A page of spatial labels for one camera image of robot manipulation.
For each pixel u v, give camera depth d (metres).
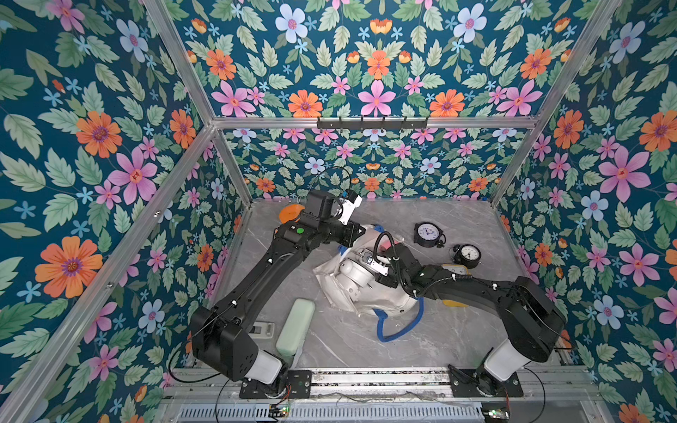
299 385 0.73
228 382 0.73
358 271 0.84
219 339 0.40
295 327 0.81
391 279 0.78
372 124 0.93
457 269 0.95
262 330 0.82
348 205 0.68
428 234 1.05
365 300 0.86
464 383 0.73
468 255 0.98
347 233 0.66
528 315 0.49
